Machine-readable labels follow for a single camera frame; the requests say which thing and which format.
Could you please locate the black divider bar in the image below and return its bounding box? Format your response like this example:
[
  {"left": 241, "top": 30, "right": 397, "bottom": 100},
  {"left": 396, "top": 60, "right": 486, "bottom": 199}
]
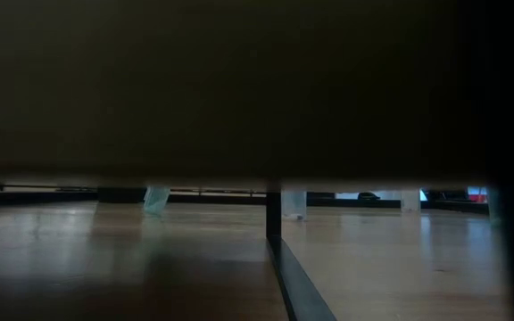
[{"left": 264, "top": 182, "right": 338, "bottom": 321}]

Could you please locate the white-capped teal medicine bottle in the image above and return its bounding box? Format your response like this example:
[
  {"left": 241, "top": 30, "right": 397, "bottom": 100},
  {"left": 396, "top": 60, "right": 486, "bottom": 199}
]
[{"left": 143, "top": 185, "right": 172, "bottom": 218}]

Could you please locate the light wooden shelf board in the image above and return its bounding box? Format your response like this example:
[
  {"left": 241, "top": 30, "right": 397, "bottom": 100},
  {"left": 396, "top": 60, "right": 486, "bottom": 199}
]
[{"left": 0, "top": 0, "right": 514, "bottom": 321}]

